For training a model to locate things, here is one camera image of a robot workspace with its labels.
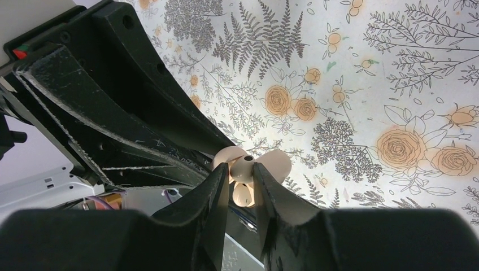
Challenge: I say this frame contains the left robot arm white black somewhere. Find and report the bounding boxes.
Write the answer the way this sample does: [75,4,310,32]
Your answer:
[1,1,232,217]

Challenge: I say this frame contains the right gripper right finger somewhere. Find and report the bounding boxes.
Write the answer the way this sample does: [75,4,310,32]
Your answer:
[252,163,478,270]

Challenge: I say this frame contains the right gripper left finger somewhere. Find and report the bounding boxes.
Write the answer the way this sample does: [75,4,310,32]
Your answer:
[1,163,229,270]

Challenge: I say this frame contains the floral patterned table mat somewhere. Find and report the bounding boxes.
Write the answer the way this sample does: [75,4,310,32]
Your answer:
[132,1,478,230]

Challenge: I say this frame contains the beige wireless earbud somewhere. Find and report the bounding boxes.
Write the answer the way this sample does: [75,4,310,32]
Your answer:
[232,182,255,208]
[229,155,255,184]

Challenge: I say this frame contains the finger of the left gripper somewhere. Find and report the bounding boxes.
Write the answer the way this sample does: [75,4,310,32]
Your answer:
[93,1,235,156]
[13,44,210,189]

